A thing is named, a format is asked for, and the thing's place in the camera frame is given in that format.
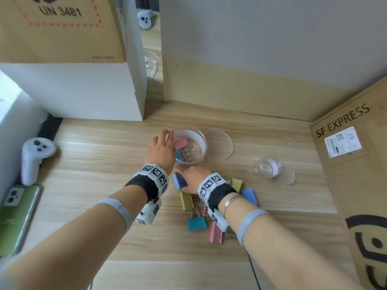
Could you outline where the person's left hand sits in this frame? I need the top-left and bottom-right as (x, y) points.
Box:
(144, 129), (177, 176)

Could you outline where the person's right hand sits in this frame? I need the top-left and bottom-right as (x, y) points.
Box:
(173, 166), (213, 195)

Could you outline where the large blue binder clip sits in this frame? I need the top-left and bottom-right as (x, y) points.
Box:
(172, 172), (189, 191)

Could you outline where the large pink binder clip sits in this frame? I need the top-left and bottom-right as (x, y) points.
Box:
(173, 137), (190, 151)

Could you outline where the large clear round lid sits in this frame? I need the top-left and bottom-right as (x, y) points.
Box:
(203, 129), (234, 162)

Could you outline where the large clear plastic jar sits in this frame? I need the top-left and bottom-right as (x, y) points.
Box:
(173, 126), (208, 166)

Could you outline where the pile of colourful binder clips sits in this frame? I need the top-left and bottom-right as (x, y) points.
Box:
(180, 177), (259, 245)

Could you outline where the small clear plastic jar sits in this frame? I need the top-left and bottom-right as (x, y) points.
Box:
(254, 156), (282, 179)

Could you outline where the grey forearm band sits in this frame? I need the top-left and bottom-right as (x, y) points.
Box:
(96, 197), (133, 234)
(236, 209), (269, 247)

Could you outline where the person's right forearm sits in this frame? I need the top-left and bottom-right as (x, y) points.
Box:
(217, 193), (363, 290)

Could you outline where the person's left forearm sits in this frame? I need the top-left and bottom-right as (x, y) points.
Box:
(0, 184), (150, 290)

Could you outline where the marker tag wristband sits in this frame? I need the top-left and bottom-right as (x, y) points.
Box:
(197, 172), (227, 207)
(132, 163), (170, 195)

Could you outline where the small clear round lid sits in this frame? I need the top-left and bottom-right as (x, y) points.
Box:
(277, 166), (296, 186)

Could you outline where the white cardboard box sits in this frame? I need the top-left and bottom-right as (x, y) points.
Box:
(0, 0), (149, 122)

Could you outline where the white game controller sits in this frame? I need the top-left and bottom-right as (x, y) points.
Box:
(137, 9), (154, 31)
(20, 137), (57, 186)

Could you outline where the grey and tan partition board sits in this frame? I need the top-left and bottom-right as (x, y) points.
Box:
(158, 0), (387, 123)

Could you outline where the white storage box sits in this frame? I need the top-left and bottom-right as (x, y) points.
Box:
(0, 70), (49, 194)

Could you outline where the brown shipping box black logo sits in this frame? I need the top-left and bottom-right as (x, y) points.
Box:
(310, 76), (387, 290)

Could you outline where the brown box red dashed print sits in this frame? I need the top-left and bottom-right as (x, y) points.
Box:
(0, 0), (126, 64)

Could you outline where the green smartphone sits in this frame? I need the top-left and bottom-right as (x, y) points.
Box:
(0, 185), (42, 258)

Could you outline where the black wrist strap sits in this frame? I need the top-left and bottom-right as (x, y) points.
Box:
(208, 184), (238, 212)
(124, 174), (159, 203)

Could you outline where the silver bracelet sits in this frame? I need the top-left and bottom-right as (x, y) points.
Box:
(223, 195), (244, 220)

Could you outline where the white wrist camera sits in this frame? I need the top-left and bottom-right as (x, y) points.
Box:
(207, 207), (230, 233)
(135, 197), (162, 226)

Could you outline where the white cable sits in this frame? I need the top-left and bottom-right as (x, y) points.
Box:
(144, 50), (161, 79)

